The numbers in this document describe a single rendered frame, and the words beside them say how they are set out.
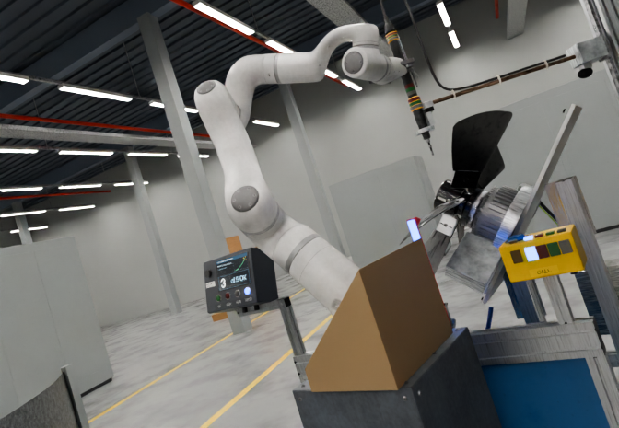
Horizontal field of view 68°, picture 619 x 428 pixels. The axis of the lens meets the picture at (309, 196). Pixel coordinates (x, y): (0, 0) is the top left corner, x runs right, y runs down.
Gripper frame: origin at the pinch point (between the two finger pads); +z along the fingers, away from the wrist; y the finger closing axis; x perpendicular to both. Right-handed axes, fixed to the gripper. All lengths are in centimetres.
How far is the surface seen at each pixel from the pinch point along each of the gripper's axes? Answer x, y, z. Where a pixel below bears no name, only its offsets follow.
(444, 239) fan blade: -59, -7, 9
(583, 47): -11, 50, 38
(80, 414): -93, -198, -38
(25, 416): -75, -154, -76
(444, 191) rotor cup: -42.7, -2.3, 10.7
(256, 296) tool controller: -56, -58, -37
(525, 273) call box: -66, 25, -34
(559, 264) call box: -65, 33, -34
